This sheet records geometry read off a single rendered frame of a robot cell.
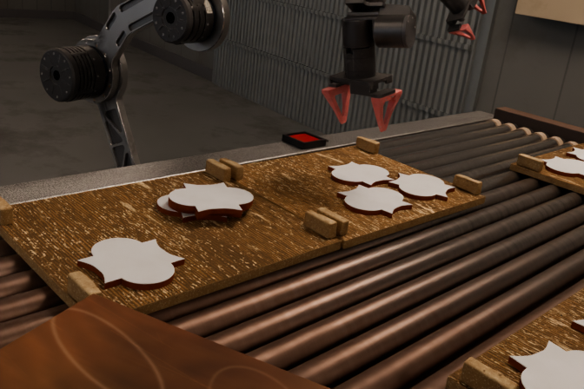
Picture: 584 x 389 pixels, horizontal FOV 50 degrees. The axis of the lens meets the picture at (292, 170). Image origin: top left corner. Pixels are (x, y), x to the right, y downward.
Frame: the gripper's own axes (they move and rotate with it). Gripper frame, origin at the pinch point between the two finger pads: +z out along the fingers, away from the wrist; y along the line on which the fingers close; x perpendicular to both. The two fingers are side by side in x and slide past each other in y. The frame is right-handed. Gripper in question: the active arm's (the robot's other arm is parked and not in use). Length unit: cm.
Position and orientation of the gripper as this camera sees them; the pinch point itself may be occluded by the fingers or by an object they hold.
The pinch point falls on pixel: (362, 122)
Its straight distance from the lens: 120.2
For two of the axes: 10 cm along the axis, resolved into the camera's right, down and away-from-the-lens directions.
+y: -7.0, -2.1, 6.8
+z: 0.9, 9.3, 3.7
